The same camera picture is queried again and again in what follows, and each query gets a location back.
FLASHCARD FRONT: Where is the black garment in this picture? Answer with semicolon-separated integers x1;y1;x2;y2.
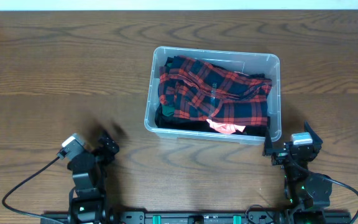
244;73;272;138
155;105;215;133

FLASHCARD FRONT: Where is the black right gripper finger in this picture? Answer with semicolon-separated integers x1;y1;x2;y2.
304;121;323;145
262;129;273;156

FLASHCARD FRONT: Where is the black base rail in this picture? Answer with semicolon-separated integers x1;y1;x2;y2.
40;210;352;224

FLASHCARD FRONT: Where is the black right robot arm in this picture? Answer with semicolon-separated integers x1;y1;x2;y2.
265;122;332;224

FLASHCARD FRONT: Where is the red plaid shirt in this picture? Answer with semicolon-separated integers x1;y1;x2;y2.
158;55;272;126

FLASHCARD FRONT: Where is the clear plastic storage bin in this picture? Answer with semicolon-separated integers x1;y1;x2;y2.
144;46;282;145

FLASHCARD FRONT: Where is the dark green garment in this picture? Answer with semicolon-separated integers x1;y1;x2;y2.
161;105;175;117

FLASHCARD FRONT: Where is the pink garment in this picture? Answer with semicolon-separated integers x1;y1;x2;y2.
206;119;246;134

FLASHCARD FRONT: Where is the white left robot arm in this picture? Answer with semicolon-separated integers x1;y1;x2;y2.
60;131;278;224

